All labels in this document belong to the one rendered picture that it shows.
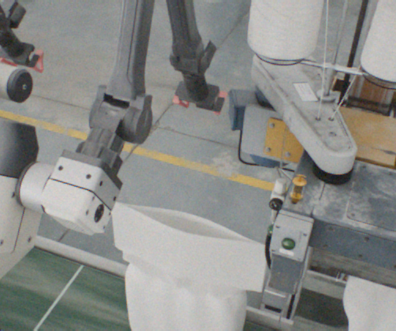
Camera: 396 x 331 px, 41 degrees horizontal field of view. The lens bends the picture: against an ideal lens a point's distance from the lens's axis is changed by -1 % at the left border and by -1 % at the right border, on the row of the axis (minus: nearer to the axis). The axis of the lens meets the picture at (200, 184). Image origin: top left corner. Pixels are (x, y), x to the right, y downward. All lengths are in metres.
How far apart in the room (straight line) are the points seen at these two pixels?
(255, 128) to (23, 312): 1.18
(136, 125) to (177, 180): 2.25
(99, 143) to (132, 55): 0.17
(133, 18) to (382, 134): 0.73
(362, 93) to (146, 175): 2.00
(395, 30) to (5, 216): 0.86
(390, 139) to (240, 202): 1.81
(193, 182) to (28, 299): 1.41
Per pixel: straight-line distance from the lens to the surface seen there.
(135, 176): 3.27
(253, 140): 1.54
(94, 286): 2.21
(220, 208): 3.06
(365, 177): 1.26
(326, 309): 1.94
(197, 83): 1.38
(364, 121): 1.46
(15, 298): 2.24
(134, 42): 0.99
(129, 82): 1.00
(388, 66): 1.23
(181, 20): 1.21
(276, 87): 1.37
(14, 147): 0.98
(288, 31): 1.22
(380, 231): 1.14
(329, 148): 1.19
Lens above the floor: 2.09
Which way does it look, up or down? 41 degrees down
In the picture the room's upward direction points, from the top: 3 degrees clockwise
